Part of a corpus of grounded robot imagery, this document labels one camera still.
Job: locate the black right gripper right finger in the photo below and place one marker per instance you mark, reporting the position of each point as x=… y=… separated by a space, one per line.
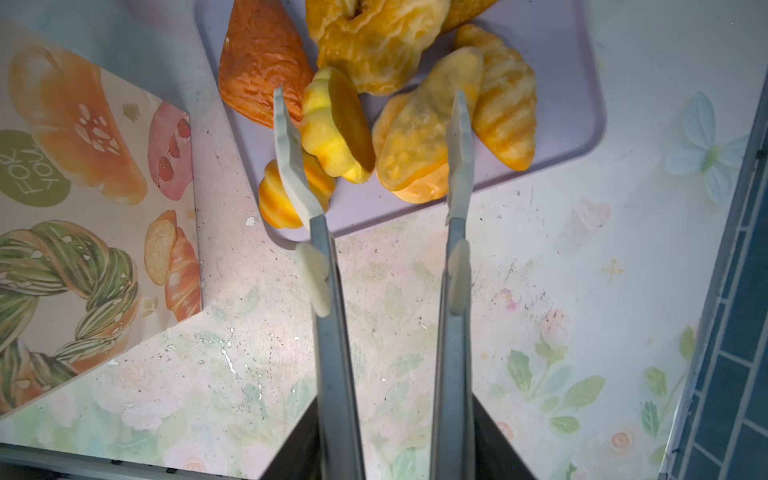
x=495 y=457

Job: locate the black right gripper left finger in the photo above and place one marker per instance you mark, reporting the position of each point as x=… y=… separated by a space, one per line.
x=299 y=457

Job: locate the metal kitchen tongs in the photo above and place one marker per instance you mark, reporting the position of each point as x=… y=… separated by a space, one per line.
x=453 y=444

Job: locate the printed paper bag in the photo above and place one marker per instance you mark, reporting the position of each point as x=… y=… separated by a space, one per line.
x=98 y=241

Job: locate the yellow oval bread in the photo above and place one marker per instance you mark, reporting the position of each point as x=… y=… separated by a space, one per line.
x=417 y=138

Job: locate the striped croissant fake bread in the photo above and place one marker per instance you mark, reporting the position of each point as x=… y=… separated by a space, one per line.
x=505 y=115

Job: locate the glazed ring donut bread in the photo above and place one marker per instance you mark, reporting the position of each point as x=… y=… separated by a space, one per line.
x=427 y=186

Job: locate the orange brown fake bread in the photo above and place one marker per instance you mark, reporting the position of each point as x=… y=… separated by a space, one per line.
x=262 y=51

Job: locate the sesame fake bread loaf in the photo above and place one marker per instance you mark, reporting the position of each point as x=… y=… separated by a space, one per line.
x=463 y=11

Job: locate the lilac plastic tray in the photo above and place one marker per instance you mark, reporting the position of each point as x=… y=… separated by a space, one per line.
x=551 y=36

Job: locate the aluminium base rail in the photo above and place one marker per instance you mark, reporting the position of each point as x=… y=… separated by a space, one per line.
x=74 y=466

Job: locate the large wrinkled ring bread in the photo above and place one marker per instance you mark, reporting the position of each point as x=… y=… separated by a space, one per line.
x=377 y=44

